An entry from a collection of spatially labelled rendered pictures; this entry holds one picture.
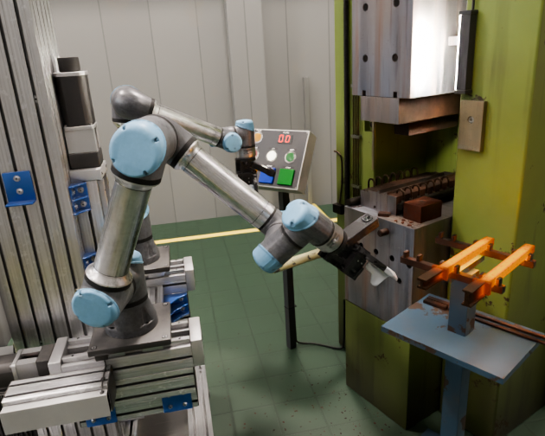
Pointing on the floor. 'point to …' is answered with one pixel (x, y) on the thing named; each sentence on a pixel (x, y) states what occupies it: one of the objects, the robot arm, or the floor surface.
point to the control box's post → (288, 288)
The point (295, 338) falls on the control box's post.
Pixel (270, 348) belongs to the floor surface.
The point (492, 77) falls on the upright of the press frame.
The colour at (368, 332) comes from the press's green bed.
